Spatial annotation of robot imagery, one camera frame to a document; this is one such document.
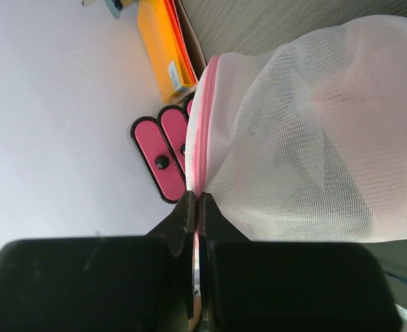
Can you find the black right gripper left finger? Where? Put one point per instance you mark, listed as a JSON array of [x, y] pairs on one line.
[[131, 283]]

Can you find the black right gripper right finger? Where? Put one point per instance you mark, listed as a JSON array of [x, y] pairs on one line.
[[288, 286]]

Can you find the white mesh laundry bag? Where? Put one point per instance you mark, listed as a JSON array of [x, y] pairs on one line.
[[307, 142]]

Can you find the teal plastic laundry basket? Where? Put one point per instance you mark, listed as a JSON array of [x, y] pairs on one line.
[[115, 7]]

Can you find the black case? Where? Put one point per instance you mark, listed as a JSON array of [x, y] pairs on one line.
[[160, 141]]

